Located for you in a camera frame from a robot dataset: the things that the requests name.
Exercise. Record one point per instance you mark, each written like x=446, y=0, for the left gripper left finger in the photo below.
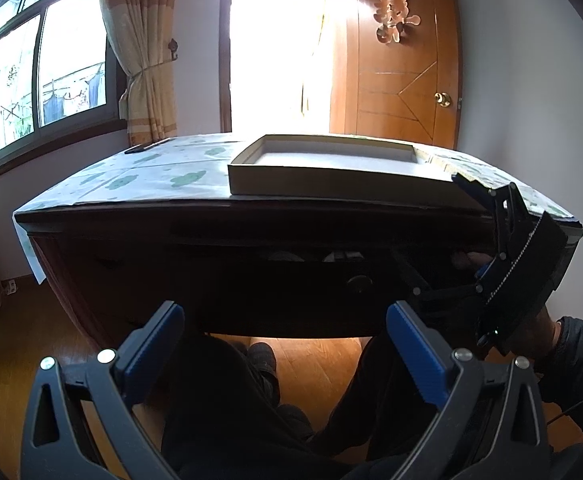
x=57, y=442

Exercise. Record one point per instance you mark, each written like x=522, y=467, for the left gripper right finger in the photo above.
x=490, y=423

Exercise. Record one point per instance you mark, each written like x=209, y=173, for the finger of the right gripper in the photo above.
x=512, y=224
x=490, y=199

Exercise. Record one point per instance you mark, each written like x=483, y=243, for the right forearm dark sleeve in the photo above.
x=561, y=369

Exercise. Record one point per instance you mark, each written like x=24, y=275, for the person's right hand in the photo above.
x=537, y=336

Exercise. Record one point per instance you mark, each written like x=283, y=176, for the shallow beige cardboard tray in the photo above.
x=334, y=167

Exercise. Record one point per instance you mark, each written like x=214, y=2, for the brass door knob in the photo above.
x=443, y=99

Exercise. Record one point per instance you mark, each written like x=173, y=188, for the orange wooden door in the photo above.
x=388, y=90

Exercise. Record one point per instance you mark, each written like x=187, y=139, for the dark wooden dresser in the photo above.
x=271, y=268

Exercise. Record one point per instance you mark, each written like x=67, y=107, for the gold double-happiness door ornament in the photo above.
x=392, y=17

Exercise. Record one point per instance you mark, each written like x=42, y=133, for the white cloth with green clouds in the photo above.
x=195, y=168

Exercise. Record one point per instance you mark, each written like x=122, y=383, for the black flat phone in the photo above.
x=139, y=148

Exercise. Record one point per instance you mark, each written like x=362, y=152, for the dark curtain tieback hook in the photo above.
x=173, y=47

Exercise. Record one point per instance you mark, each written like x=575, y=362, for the sliding glass window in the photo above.
x=59, y=79

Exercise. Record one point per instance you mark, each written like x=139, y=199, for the beige striped curtain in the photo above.
x=139, y=32

